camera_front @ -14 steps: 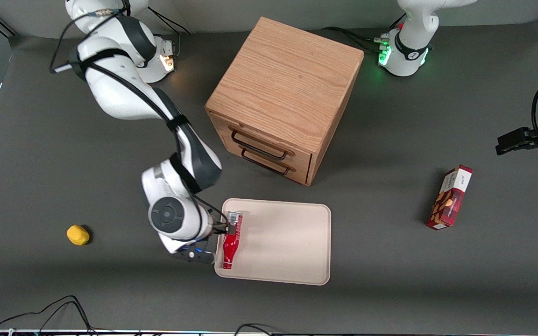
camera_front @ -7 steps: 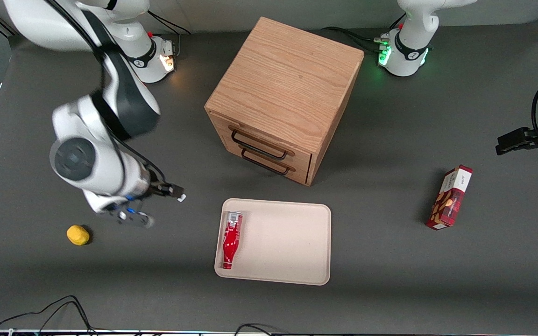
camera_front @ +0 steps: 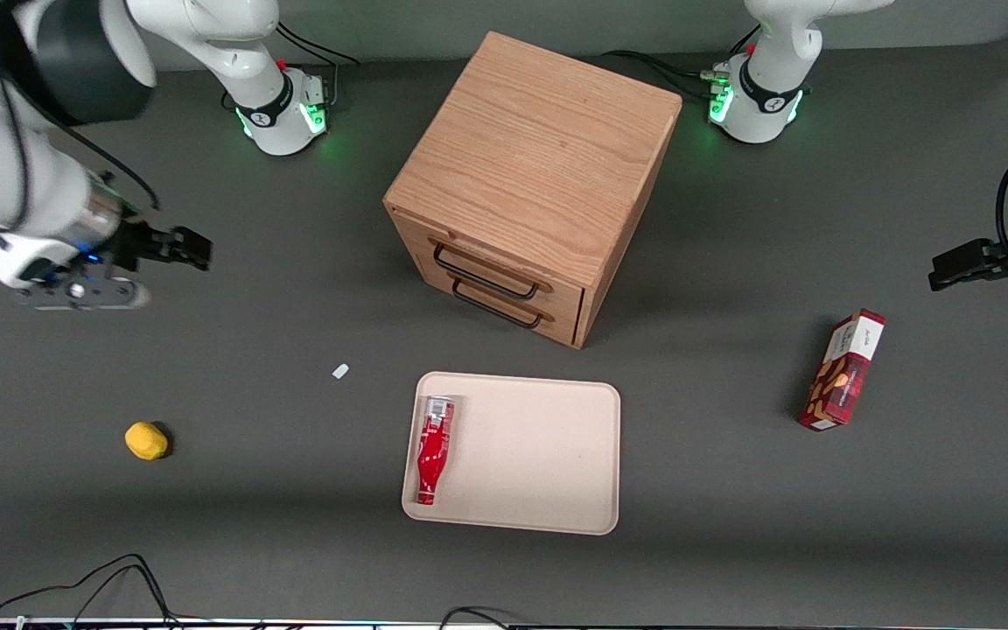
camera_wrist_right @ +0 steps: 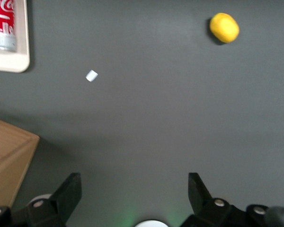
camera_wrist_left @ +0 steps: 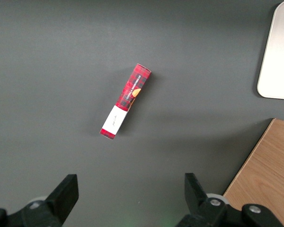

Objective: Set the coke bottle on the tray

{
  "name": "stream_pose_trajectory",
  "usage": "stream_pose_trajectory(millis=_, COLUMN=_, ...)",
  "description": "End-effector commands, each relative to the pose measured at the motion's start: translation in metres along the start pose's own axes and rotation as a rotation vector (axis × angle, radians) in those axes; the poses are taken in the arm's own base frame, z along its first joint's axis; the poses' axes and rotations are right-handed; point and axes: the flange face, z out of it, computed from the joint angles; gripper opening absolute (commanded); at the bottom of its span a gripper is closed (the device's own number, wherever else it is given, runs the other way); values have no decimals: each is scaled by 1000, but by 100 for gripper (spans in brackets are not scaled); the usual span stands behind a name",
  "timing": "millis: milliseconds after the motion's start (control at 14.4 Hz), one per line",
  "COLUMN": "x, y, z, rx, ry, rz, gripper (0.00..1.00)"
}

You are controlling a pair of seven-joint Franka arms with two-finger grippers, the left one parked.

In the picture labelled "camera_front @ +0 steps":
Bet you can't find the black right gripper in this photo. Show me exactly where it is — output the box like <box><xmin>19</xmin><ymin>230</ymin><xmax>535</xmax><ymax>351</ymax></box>
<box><xmin>108</xmin><ymin>208</ymin><xmax>213</xmax><ymax>271</ymax></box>

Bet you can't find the red coke bottle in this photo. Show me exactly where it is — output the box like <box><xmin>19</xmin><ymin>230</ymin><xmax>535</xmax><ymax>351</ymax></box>
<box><xmin>415</xmin><ymin>395</ymin><xmax>458</xmax><ymax>508</ymax></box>

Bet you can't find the beige plastic tray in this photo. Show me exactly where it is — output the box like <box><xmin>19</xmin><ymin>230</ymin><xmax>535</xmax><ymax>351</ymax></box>
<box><xmin>402</xmin><ymin>371</ymin><xmax>622</xmax><ymax>536</ymax></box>

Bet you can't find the red cookie box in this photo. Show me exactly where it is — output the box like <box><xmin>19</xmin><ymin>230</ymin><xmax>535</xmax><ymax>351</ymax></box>
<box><xmin>797</xmin><ymin>309</ymin><xmax>887</xmax><ymax>432</ymax></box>

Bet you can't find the yellow lemon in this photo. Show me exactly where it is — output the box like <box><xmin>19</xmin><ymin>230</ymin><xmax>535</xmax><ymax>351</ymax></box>
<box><xmin>124</xmin><ymin>422</ymin><xmax>170</xmax><ymax>461</ymax></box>

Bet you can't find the wooden drawer cabinet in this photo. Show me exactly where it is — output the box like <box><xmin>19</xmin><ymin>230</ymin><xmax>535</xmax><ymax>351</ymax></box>
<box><xmin>383</xmin><ymin>31</ymin><xmax>683</xmax><ymax>351</ymax></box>

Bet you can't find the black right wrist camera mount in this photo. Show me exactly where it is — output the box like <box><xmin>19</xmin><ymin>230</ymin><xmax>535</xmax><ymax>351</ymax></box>
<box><xmin>14</xmin><ymin>275</ymin><xmax>152</xmax><ymax>311</ymax></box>

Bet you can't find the black right arm base cable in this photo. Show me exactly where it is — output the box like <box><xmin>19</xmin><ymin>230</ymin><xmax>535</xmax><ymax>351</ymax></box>
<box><xmin>272</xmin><ymin>19</ymin><xmax>359</xmax><ymax>110</ymax></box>

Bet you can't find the black arm base cable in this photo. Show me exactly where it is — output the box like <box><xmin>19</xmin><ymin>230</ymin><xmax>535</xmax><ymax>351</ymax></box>
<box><xmin>272</xmin><ymin>19</ymin><xmax>359</xmax><ymax>110</ymax></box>
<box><xmin>600</xmin><ymin>26</ymin><xmax>760</xmax><ymax>99</ymax></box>

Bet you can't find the black wire drawer handle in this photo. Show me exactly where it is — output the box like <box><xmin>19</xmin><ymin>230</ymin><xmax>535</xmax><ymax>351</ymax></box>
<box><xmin>432</xmin><ymin>242</ymin><xmax>542</xmax><ymax>302</ymax></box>
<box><xmin>451</xmin><ymin>278</ymin><xmax>545</xmax><ymax>331</ymax></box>

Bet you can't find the black floor cable bundle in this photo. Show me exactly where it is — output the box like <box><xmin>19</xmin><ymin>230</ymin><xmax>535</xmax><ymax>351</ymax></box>
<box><xmin>0</xmin><ymin>542</ymin><xmax>183</xmax><ymax>630</ymax></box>

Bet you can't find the black left arm base cable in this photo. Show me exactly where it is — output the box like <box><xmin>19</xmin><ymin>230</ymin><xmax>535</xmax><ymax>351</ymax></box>
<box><xmin>600</xmin><ymin>26</ymin><xmax>760</xmax><ymax>99</ymax></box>

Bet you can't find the short black floor cable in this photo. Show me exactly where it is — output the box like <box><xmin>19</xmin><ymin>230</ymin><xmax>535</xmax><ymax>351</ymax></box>
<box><xmin>438</xmin><ymin>605</ymin><xmax>515</xmax><ymax>630</ymax></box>

